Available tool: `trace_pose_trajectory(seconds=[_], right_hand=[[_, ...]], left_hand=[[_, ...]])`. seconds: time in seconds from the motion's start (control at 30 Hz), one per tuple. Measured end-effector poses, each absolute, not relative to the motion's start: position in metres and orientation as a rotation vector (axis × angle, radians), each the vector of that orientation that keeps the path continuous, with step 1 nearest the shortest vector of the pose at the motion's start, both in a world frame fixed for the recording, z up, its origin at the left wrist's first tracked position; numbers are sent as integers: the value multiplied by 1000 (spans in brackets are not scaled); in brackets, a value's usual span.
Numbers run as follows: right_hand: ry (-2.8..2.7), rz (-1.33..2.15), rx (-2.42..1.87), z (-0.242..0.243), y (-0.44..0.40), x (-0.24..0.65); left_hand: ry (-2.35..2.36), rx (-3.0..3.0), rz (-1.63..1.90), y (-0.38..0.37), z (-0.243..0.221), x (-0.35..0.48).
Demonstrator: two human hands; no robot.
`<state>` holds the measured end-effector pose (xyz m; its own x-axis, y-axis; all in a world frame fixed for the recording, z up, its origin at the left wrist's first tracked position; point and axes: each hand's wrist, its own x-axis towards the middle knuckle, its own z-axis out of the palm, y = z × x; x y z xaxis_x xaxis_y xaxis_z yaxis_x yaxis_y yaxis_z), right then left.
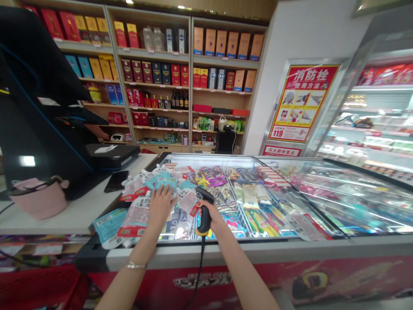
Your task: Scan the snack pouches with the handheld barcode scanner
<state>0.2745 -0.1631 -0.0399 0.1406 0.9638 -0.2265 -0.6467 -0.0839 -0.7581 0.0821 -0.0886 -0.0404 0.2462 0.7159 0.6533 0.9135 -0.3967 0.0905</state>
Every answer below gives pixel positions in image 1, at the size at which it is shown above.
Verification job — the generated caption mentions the thin black cable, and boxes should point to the thin black cable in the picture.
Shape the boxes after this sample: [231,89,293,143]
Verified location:
[0,201,46,269]

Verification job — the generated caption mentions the small red sign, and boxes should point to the small red sign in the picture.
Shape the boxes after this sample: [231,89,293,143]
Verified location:
[262,145,303,158]

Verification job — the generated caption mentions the refrigerated display case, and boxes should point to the refrigerated display case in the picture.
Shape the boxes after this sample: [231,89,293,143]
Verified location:
[305,12,413,186]

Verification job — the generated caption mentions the person's left hand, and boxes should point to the person's left hand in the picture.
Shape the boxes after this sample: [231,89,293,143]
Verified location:
[148,184,179,227]

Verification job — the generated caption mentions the black register monitor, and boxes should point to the black register monitor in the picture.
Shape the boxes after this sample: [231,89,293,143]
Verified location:
[0,6,110,202]

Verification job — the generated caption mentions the red chest freezer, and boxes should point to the red chest freezer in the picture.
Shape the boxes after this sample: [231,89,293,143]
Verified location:
[76,152,413,310]

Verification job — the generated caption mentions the pile of spout pouches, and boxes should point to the pile of spout pouches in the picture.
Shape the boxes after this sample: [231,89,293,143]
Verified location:
[92,163,204,250]

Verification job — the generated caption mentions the person's right hand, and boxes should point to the person's right hand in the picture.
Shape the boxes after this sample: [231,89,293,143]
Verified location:
[197,200,227,231]

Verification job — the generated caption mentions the under-counter goods shelf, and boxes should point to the under-counter goods shelf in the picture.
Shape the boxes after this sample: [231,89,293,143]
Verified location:
[0,233,92,273]

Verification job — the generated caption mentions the black smartphone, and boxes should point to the black smartphone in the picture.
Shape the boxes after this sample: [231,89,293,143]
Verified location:
[103,170,129,194]

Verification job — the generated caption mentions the red yellow instruction poster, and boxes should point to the red yellow instruction poster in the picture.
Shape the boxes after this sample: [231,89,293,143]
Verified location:
[267,64,341,143]

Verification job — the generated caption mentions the black scanner cable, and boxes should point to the black scanner cable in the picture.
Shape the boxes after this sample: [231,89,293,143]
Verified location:
[182,236,207,310]

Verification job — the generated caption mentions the assorted ice cream packets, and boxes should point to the assorted ice cream packets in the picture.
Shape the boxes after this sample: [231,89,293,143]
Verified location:
[167,161,413,240]

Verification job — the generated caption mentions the white paper slip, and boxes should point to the white paper slip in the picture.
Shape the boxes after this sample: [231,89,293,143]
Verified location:
[93,144,119,154]

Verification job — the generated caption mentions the wooden shelf of boxed bottles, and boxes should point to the wooden shelf of boxed bottles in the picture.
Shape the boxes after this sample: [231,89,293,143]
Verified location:
[19,0,270,154]

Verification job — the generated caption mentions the black yellow barcode scanner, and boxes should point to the black yellow barcode scanner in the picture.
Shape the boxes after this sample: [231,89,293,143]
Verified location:
[193,186,216,238]

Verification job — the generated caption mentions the black cash drawer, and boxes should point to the black cash drawer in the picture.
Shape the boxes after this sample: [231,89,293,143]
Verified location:
[85,143,142,172]

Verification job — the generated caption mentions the small black screen stand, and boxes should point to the small black screen stand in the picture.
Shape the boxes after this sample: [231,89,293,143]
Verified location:
[215,125,238,155]

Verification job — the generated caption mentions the pink basket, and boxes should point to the pink basket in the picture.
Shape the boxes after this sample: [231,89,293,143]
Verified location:
[9,176,70,221]

